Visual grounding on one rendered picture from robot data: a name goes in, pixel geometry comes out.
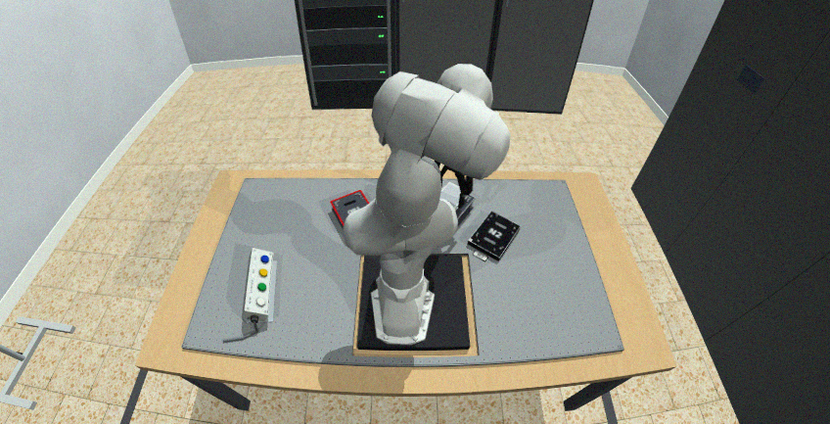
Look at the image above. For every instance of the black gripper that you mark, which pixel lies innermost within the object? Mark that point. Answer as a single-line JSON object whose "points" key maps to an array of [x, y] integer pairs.
{"points": [[466, 186]]}

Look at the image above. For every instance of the white operator button panel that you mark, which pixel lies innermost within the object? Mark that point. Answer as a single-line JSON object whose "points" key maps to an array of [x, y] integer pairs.
{"points": [[260, 289]]}

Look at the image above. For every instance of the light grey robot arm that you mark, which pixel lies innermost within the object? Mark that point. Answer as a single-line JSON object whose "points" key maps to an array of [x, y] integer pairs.
{"points": [[422, 121]]}

